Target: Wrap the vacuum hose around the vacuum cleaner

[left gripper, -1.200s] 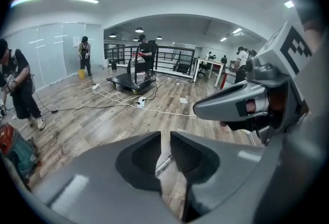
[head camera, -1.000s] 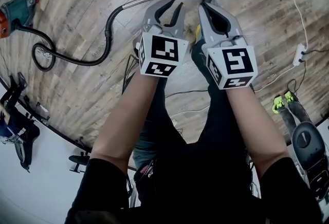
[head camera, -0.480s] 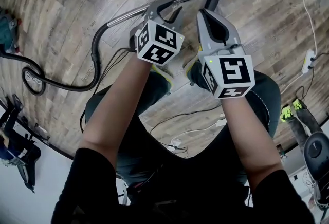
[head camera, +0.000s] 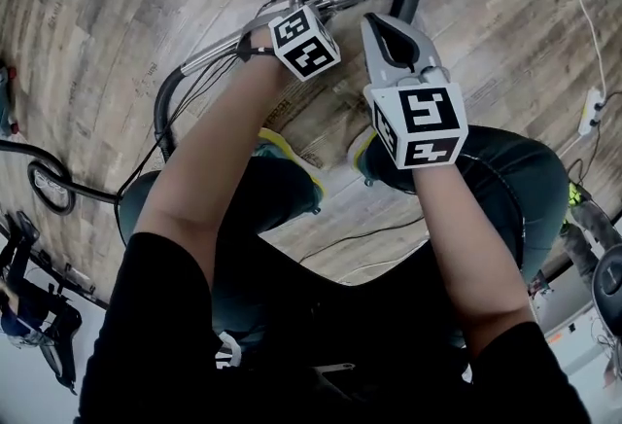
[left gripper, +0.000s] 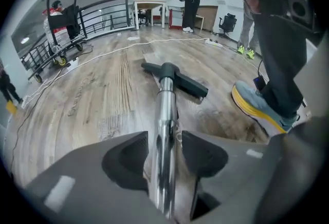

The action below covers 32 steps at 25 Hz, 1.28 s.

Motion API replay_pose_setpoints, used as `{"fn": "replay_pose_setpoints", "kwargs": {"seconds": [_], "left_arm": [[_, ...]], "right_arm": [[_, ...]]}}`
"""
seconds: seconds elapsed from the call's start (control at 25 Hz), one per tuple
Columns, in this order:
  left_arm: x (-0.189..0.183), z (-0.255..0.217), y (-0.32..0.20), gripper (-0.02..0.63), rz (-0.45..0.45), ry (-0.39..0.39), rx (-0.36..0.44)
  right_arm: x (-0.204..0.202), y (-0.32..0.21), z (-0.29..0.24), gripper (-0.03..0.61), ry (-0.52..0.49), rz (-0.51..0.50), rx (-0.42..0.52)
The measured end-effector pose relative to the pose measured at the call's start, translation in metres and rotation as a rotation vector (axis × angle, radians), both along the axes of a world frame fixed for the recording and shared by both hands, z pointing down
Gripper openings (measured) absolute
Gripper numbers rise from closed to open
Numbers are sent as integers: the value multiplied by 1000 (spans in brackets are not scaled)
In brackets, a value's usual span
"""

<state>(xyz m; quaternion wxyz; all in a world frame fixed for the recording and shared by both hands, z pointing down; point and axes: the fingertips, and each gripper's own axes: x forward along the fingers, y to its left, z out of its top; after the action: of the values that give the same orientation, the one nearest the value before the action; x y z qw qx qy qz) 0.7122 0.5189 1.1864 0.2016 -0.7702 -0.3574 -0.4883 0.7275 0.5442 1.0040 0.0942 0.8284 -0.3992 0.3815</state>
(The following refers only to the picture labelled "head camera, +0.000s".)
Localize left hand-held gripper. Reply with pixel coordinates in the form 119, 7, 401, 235
241, 0, 341, 83

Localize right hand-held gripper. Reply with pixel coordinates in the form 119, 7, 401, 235
361, 13, 470, 169

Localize black vacuum hose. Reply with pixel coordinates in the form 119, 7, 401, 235
0, 66, 189, 207

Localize blue red vacuum cleaner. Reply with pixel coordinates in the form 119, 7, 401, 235
0, 63, 21, 137

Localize person's left forearm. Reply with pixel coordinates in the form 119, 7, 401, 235
131, 55, 305, 249

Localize person's right forearm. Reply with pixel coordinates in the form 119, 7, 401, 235
410, 162, 538, 356

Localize person's right yellow-trimmed shoe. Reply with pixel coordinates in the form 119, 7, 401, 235
346, 128, 381, 188

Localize person's yellow-trimmed shoe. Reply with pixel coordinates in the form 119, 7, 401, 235
346, 128, 381, 188
254, 126, 326, 200

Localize person's left yellow-trimmed shoe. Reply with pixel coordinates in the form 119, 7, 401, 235
254, 126, 326, 200

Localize person's right leg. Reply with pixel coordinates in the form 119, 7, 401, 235
363, 124, 571, 288

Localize person's leg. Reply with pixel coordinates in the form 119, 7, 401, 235
116, 153, 327, 346
363, 124, 571, 288
558, 196, 615, 285

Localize person's left leg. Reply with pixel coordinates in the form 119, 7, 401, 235
116, 153, 327, 346

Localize white power strip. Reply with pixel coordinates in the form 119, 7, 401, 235
576, 88, 608, 138

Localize black office chair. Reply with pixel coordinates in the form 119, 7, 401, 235
589, 246, 622, 346

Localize person's black shirt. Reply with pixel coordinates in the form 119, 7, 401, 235
72, 230, 596, 424

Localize black folded stand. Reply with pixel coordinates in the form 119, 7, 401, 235
0, 209, 99, 397

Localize black gripper cable bundle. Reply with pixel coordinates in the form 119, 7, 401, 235
113, 38, 274, 249

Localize thin black floor cable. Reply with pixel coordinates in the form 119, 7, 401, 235
295, 212, 432, 265

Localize black coiled cord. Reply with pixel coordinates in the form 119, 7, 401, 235
26, 159, 79, 216

